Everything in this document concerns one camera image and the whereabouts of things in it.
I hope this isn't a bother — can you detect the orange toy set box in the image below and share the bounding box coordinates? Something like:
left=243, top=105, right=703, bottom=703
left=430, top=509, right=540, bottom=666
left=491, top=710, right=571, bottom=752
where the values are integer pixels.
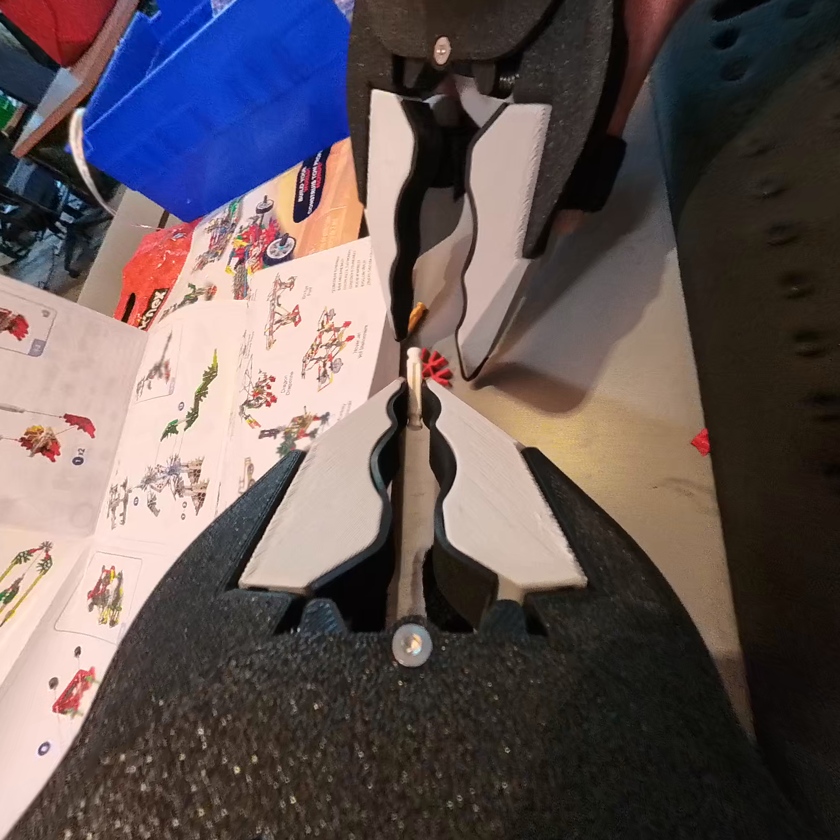
left=113, top=136, right=367, bottom=332

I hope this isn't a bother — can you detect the black dimpled mat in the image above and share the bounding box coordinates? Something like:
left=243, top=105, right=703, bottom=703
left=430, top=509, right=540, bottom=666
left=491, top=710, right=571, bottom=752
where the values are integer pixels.
left=650, top=0, right=840, bottom=840

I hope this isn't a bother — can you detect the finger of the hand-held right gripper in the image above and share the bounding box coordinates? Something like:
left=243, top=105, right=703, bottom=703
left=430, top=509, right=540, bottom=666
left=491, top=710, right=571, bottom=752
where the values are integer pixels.
left=363, top=88, right=431, bottom=342
left=454, top=101, right=552, bottom=383

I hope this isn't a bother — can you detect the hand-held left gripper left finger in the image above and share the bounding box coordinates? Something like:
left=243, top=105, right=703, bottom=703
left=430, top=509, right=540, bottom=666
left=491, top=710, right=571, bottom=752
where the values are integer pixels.
left=238, top=377, right=410, bottom=599

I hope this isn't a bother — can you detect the white plastic rod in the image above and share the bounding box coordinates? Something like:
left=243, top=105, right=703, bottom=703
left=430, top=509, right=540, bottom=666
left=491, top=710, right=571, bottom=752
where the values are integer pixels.
left=403, top=346, right=427, bottom=431

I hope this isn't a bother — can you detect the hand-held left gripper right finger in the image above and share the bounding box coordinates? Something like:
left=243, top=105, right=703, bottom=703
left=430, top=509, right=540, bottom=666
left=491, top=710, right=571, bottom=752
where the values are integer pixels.
left=425, top=379, right=589, bottom=627

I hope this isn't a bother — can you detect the blue plastic bin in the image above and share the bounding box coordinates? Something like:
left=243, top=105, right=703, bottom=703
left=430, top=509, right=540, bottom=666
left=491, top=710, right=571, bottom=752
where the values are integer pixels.
left=82, top=0, right=352, bottom=224

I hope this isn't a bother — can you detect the person's right hand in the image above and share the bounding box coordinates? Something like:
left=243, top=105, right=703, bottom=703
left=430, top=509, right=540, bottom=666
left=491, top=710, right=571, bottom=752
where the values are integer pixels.
left=556, top=0, right=694, bottom=238

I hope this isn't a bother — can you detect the wooden edged desk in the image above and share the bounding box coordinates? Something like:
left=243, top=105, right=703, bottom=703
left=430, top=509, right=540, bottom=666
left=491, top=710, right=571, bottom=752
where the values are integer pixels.
left=12, top=0, right=144, bottom=158

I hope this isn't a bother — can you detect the white instruction booklet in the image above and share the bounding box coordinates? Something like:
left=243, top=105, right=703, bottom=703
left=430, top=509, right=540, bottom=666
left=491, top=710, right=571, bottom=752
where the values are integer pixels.
left=0, top=238, right=403, bottom=837

